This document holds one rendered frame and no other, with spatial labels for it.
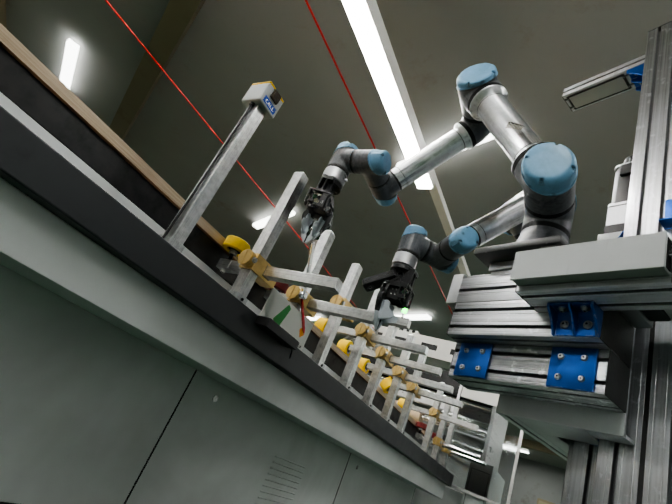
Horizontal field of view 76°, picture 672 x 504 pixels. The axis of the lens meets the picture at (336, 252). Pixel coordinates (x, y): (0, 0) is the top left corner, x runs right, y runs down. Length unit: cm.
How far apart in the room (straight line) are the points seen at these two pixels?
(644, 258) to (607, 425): 35
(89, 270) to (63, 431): 46
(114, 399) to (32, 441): 19
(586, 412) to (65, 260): 105
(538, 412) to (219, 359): 78
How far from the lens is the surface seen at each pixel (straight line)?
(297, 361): 142
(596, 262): 88
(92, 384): 127
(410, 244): 137
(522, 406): 112
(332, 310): 137
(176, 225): 104
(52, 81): 115
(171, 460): 152
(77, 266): 95
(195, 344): 115
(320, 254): 145
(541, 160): 113
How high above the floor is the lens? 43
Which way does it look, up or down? 24 degrees up
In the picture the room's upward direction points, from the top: 24 degrees clockwise
